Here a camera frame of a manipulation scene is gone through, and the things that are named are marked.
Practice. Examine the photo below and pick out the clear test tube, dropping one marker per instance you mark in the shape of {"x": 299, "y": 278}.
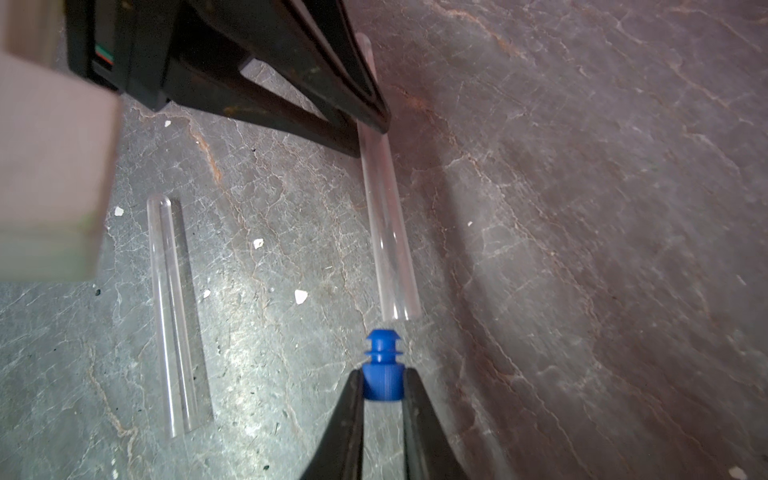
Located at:
{"x": 186, "y": 397}
{"x": 398, "y": 292}

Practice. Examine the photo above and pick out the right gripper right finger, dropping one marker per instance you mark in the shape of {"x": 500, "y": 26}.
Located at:
{"x": 428, "y": 454}

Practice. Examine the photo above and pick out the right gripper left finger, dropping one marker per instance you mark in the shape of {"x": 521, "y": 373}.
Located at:
{"x": 339, "y": 454}

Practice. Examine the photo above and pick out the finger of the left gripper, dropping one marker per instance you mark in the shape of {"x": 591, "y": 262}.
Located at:
{"x": 311, "y": 44}
{"x": 218, "y": 87}

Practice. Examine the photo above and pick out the blue stopper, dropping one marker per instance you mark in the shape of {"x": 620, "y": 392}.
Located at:
{"x": 383, "y": 373}

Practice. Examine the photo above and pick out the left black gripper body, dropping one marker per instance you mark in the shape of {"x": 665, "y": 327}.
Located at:
{"x": 157, "y": 52}

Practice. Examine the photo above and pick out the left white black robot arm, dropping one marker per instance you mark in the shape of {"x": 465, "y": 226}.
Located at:
{"x": 59, "y": 135}

